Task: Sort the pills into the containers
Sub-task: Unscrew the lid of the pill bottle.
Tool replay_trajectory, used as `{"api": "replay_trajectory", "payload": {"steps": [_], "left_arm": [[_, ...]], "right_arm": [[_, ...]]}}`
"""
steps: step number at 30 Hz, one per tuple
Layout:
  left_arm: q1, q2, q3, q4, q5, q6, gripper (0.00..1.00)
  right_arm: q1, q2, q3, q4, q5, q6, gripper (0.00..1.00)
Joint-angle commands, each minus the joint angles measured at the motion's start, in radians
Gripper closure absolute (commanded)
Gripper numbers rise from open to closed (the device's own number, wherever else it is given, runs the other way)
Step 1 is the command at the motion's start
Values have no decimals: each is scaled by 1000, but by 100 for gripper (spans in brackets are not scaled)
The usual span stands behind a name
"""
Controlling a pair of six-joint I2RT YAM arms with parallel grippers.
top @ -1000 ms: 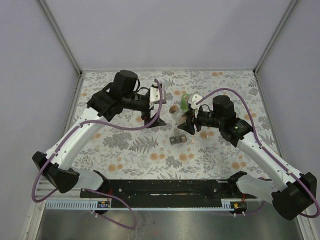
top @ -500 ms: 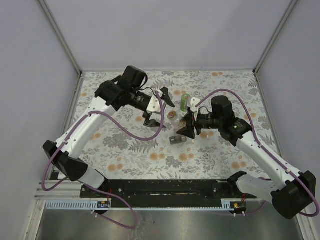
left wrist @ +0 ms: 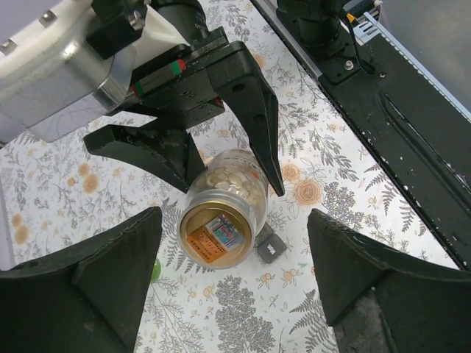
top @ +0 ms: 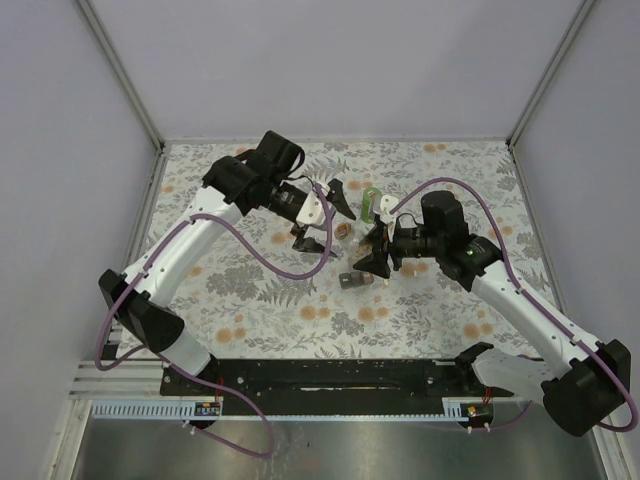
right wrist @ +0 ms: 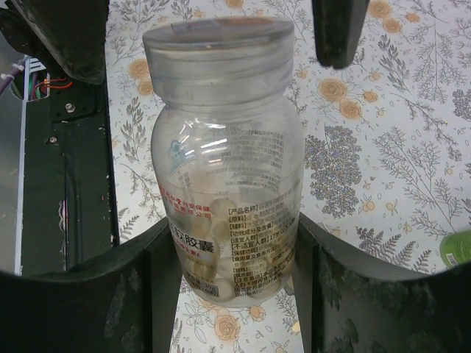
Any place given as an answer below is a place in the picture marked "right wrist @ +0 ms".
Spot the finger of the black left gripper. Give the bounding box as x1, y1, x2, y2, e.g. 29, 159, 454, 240
311, 0, 369, 69
1, 0, 110, 85

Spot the floral table mat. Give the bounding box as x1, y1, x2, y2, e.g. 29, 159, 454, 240
105, 0, 471, 353

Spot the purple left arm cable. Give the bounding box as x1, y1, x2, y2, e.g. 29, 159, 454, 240
0, 62, 29, 97

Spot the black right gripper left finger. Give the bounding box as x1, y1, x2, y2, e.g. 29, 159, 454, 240
1, 219, 182, 352

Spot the green pill bottle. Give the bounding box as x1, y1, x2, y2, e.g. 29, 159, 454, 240
439, 230, 471, 268

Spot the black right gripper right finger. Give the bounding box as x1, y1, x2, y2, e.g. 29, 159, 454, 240
293, 215, 470, 352

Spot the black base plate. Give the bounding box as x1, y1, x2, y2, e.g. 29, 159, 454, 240
16, 74, 119, 277

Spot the clear pill bottle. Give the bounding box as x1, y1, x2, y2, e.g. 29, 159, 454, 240
152, 97, 304, 307

